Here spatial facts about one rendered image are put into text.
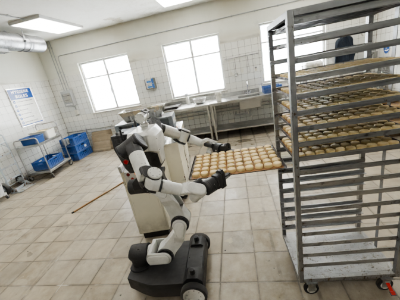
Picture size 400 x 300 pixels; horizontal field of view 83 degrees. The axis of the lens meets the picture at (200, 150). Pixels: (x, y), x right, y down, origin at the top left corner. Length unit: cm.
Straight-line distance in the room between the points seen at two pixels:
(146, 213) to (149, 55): 445
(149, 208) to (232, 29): 454
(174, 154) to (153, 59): 364
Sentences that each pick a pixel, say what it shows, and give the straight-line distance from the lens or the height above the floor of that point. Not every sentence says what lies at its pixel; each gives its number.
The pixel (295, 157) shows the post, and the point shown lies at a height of 108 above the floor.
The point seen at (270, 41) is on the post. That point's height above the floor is 172.
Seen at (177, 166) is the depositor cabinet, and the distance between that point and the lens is 301.
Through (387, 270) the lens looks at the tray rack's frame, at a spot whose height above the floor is 15.
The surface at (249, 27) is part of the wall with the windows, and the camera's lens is 592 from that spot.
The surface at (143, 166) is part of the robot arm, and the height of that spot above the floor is 121.
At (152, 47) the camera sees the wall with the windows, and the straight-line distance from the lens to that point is 618.
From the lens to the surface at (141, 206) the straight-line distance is 252.
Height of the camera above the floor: 164
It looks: 19 degrees down
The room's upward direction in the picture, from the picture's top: 11 degrees counter-clockwise
